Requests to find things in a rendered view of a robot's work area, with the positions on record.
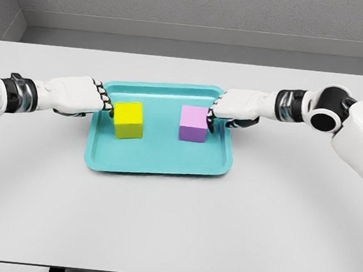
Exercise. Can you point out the yellow cube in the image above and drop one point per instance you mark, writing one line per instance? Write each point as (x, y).
(128, 119)

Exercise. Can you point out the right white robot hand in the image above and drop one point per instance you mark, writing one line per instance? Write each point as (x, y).
(239, 106)

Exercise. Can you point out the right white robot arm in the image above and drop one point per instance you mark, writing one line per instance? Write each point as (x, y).
(330, 124)

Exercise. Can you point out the pink cube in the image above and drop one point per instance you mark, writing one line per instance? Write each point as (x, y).
(193, 124)

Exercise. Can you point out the teal tray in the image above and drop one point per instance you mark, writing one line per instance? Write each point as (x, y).
(157, 153)

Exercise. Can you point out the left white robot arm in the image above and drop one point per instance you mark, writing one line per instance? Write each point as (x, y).
(15, 96)

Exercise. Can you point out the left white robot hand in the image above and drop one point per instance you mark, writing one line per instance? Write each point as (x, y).
(76, 95)

